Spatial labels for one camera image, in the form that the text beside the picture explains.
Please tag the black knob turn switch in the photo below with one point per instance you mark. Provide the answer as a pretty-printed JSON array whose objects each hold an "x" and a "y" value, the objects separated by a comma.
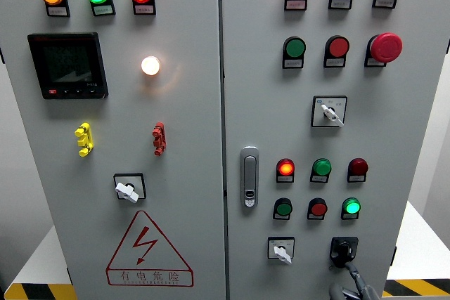
[{"x": 344, "y": 250}]

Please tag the black cabinet hinge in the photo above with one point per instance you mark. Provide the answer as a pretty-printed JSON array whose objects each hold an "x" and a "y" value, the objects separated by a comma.
[
  {"x": 1, "y": 55},
  {"x": 393, "y": 256},
  {"x": 69, "y": 275}
]

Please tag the black yellow striped tape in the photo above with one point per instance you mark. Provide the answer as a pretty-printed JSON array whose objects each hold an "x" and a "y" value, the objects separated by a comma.
[
  {"x": 38, "y": 292},
  {"x": 418, "y": 287}
]

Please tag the small black label plate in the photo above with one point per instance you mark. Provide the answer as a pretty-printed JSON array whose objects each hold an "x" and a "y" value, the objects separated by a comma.
[
  {"x": 383, "y": 3},
  {"x": 58, "y": 11},
  {"x": 284, "y": 179},
  {"x": 280, "y": 217},
  {"x": 340, "y": 4},
  {"x": 292, "y": 63},
  {"x": 334, "y": 63},
  {"x": 144, "y": 9},
  {"x": 296, "y": 5},
  {"x": 103, "y": 10},
  {"x": 372, "y": 63},
  {"x": 356, "y": 179},
  {"x": 349, "y": 217},
  {"x": 315, "y": 217},
  {"x": 319, "y": 179}
]

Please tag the small green indicator lamp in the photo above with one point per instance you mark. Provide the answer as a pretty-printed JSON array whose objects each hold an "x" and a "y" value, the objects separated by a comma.
[
  {"x": 321, "y": 167},
  {"x": 351, "y": 206}
]

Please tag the small red push button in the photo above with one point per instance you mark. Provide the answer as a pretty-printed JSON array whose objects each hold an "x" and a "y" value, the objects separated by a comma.
[{"x": 318, "y": 208}]

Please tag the small green push button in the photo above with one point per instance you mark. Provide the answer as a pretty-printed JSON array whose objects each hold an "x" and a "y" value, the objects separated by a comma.
[{"x": 283, "y": 208}]

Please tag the small red indicator lamp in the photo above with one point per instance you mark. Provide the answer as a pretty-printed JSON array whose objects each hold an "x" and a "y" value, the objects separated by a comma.
[
  {"x": 285, "y": 168},
  {"x": 358, "y": 166}
]

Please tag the silver door lock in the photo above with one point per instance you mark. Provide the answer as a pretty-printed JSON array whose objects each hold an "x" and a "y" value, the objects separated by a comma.
[{"x": 249, "y": 173}]

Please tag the grey cabinet door with lock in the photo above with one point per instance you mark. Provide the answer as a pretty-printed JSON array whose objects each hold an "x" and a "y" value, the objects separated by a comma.
[{"x": 274, "y": 121}]

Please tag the red warning triangle sign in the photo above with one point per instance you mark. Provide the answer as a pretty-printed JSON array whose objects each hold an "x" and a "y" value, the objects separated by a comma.
[{"x": 145, "y": 241}]

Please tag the grey cabinet door with display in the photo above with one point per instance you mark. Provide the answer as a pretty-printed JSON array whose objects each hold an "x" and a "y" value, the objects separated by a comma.
[{"x": 190, "y": 121}]

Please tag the large red stop button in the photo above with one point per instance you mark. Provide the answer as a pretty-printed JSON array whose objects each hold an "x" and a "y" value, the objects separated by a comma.
[{"x": 386, "y": 47}]

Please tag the large red push button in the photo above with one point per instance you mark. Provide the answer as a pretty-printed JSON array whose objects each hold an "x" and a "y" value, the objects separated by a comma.
[{"x": 338, "y": 47}]

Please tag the large green push button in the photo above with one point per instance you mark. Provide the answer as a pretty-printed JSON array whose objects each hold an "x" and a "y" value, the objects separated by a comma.
[{"x": 294, "y": 47}]

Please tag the round white lamp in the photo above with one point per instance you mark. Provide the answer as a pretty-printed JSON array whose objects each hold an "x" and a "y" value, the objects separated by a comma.
[{"x": 150, "y": 65}]

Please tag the black digital meter display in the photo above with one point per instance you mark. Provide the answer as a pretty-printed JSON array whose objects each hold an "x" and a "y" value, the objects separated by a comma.
[{"x": 67, "y": 64}]

